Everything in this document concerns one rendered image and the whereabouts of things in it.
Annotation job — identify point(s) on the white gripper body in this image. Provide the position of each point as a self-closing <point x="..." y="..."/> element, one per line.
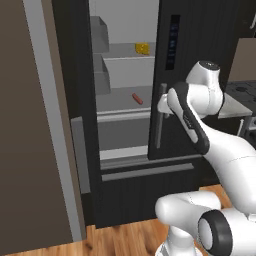
<point x="164" y="105"/>

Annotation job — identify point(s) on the red-brown sausage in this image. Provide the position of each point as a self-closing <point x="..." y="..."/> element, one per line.
<point x="137" y="98"/>

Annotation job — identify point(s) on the large grey door bin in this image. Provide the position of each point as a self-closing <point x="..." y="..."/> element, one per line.
<point x="101" y="78"/>

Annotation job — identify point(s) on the grey fridge crisper drawer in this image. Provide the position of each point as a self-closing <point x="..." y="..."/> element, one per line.
<point x="123" y="131"/>

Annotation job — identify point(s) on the small grey door bin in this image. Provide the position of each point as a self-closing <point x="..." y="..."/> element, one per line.
<point x="99" y="36"/>

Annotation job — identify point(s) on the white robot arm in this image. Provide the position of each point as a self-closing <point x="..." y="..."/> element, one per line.
<point x="230" y="156"/>

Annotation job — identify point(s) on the black fridge drawer front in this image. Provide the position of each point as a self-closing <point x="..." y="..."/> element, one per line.
<point x="133" y="200"/>

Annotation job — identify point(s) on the black open fridge door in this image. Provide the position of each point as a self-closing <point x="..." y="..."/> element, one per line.
<point x="75" y="66"/>

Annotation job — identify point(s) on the black hob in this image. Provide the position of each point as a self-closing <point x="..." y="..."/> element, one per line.
<point x="243" y="89"/>

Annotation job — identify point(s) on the dark upper cupboards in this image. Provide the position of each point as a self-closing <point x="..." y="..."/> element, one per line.
<point x="247" y="16"/>

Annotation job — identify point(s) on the yellow cheese wedge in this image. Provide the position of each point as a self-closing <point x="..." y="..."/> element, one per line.
<point x="142" y="48"/>

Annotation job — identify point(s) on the black fridge door with display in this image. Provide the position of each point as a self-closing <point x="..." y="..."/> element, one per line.
<point x="196" y="40"/>

